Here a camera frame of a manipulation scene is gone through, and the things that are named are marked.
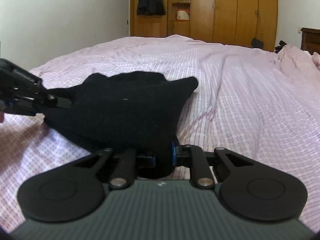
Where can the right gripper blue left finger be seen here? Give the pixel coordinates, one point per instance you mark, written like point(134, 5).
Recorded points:
point(145, 161)

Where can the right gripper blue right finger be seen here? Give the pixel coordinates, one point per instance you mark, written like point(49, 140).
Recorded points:
point(175, 145)

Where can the black long-sleeve sweater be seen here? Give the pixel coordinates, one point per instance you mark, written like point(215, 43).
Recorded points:
point(130, 111)

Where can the person's left hand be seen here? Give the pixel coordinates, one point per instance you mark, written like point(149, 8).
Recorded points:
point(1, 117)

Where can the black bag by wardrobe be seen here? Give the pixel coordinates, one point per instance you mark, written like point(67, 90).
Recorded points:
point(256, 43)

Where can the white orange container on shelf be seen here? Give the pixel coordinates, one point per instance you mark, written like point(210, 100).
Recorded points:
point(183, 15)

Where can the black item beside bed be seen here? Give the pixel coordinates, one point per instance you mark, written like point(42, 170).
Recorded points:
point(280, 46)

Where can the pink rumpled blanket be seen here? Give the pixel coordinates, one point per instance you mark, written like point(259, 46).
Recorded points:
point(298, 64)

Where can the wooden wardrobe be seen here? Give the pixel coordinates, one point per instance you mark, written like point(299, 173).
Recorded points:
point(233, 22)

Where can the dark wooden headboard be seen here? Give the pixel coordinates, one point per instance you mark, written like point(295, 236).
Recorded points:
point(310, 40)

